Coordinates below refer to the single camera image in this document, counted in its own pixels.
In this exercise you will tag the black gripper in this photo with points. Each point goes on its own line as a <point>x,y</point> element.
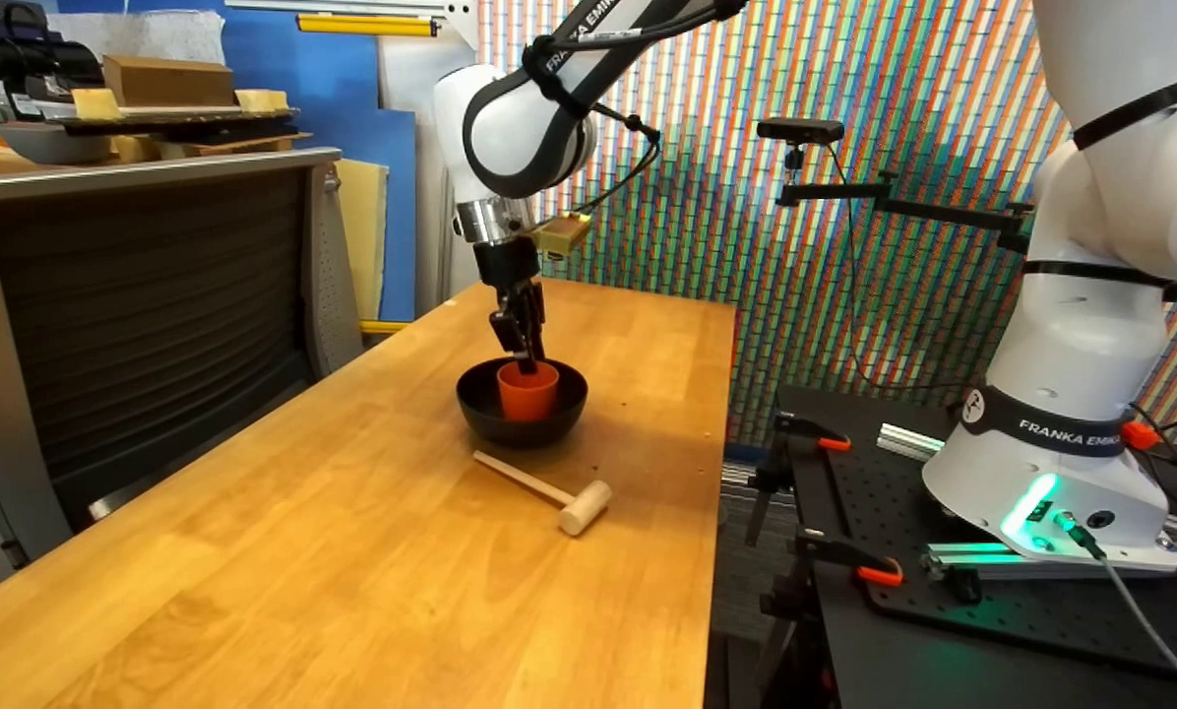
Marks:
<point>506,266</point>

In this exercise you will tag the orange cup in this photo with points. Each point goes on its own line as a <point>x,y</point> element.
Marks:
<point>529,390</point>

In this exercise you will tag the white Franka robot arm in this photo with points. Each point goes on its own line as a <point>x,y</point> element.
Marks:
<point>1111,328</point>

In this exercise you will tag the black bowl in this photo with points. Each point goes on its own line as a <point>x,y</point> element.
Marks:
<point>519,421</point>

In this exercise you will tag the wooden mallet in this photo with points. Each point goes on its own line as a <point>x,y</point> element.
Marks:
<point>584,506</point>

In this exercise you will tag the yellow bar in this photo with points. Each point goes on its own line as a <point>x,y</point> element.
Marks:
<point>368,23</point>

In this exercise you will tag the grey mesh chair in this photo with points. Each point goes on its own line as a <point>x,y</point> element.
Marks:
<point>139,328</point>

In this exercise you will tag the short silver extrusion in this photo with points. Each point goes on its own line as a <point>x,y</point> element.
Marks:
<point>908,442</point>

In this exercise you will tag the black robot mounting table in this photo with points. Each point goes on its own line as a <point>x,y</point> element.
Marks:
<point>1006,643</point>

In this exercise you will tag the yellow wrist camera mount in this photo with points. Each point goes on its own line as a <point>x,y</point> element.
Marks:
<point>564,232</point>

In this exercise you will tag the black camera on stand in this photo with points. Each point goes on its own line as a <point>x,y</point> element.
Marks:
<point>799,132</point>

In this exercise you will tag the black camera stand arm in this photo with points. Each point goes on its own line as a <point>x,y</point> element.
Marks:
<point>903,202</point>

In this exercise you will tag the aluminium rail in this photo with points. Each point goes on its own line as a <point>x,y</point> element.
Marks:
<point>1073,562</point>

